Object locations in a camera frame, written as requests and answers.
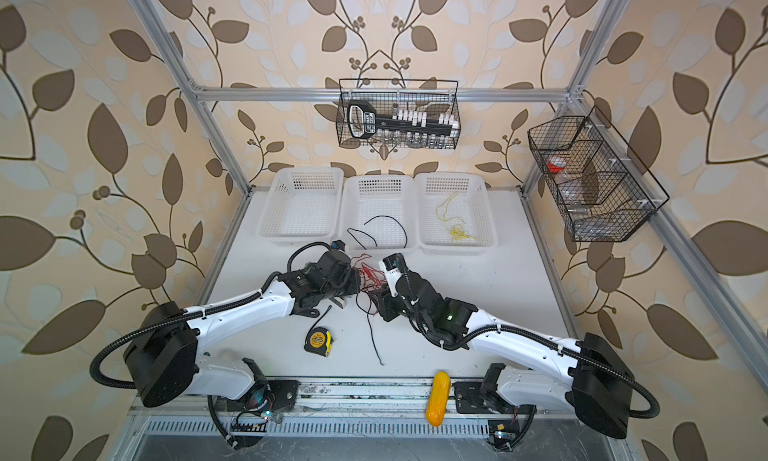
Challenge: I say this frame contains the red cable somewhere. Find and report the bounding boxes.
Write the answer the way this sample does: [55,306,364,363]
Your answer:
[352,253,390,297]

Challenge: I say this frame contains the yellow cable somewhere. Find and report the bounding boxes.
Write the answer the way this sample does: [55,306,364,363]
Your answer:
[435,190,479,243]

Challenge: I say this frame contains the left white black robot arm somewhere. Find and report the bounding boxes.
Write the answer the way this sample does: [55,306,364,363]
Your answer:
[89,240,359,449]

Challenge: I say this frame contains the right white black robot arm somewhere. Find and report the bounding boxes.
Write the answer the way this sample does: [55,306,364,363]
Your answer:
[374,253,661,439]

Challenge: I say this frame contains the yellow black tape measure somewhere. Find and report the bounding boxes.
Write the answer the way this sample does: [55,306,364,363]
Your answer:
[304,327,333,357]

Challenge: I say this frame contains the left white plastic basket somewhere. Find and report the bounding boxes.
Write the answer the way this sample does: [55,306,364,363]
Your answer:
[257,167,344,246]

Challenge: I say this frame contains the white plastic basket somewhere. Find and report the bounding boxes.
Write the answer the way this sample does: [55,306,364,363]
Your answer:
[338,175,417,253]
[257,167,344,246]
[415,172,498,255]

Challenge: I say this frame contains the middle white plastic basket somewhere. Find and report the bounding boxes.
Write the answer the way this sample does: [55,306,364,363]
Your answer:
[338,175,417,253]

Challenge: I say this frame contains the yellow corn toy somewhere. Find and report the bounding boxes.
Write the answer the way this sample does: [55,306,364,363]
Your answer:
[425,371,451,427]

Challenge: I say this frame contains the right white plastic basket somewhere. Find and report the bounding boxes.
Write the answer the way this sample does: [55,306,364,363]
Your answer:
[415,172,498,255]

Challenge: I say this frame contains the black socket tool set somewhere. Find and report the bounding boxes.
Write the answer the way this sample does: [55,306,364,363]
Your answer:
[345,101,461,139]

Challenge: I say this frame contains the red white item in basket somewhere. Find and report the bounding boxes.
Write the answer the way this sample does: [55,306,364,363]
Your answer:
[546,155,567,175]

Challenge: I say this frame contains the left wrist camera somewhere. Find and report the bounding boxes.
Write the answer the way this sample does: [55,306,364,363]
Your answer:
[330,240,346,252]

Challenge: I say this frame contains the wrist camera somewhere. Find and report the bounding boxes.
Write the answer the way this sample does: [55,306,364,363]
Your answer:
[330,240,346,252]
[379,253,408,297]

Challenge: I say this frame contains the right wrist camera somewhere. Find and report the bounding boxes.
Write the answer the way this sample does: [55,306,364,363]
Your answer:
[379,253,408,297]

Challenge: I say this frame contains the back black wire basket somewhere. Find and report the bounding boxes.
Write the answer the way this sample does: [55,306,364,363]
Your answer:
[335,76,462,150]

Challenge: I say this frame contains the side black wire basket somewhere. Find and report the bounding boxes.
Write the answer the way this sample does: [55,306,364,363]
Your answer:
[527,107,670,243]

